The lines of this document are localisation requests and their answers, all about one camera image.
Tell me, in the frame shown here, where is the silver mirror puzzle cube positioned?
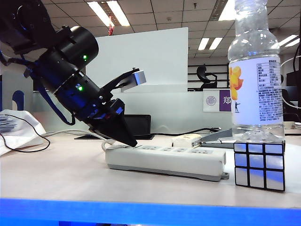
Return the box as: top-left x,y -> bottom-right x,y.
233,140 -> 286,192

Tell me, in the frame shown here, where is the white power strip cable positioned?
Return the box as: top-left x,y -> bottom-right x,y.
42,129 -> 118,151

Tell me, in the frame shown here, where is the grey stapler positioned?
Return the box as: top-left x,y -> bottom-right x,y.
201,129 -> 234,149

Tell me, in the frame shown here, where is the black office chair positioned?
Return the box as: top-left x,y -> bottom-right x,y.
196,65 -> 218,91

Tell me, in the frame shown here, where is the purple white name plate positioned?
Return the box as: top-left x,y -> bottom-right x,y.
203,89 -> 232,113

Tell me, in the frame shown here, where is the frosted glass desk divider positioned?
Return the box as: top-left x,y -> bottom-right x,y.
32,91 -> 233,135

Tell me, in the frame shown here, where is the white paper stack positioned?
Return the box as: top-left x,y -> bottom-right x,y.
0,109 -> 48,157

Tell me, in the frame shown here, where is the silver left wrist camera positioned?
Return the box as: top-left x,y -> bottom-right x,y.
120,68 -> 147,93

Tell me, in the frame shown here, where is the ceiling light strip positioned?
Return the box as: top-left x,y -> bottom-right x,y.
218,0 -> 237,21
107,0 -> 131,27
278,34 -> 299,47
285,38 -> 301,48
209,37 -> 223,50
88,1 -> 115,27
198,37 -> 210,51

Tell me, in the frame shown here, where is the white power strip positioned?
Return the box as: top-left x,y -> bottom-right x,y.
105,144 -> 230,182

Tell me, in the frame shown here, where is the clear labelled water bottle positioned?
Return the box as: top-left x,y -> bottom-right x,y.
227,0 -> 285,144

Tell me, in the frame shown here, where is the thin black wire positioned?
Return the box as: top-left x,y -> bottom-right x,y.
0,114 -> 51,153

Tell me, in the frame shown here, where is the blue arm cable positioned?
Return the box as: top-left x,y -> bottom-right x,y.
0,50 -> 76,126

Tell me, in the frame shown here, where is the blue edge strip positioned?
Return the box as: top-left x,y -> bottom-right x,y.
0,197 -> 301,226

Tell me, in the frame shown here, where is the white looped cable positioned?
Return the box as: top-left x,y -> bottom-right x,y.
279,55 -> 301,109

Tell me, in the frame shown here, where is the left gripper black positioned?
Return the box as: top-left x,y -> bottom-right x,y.
76,89 -> 138,148

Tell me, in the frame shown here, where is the yellow tissue pack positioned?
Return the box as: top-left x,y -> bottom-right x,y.
171,133 -> 203,148

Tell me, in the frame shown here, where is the thick black cable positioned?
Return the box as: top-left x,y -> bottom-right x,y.
151,127 -> 223,137

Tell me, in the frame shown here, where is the black monitor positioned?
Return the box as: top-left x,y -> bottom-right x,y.
281,70 -> 301,123

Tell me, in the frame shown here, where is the white partition board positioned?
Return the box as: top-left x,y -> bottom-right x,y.
86,27 -> 190,94

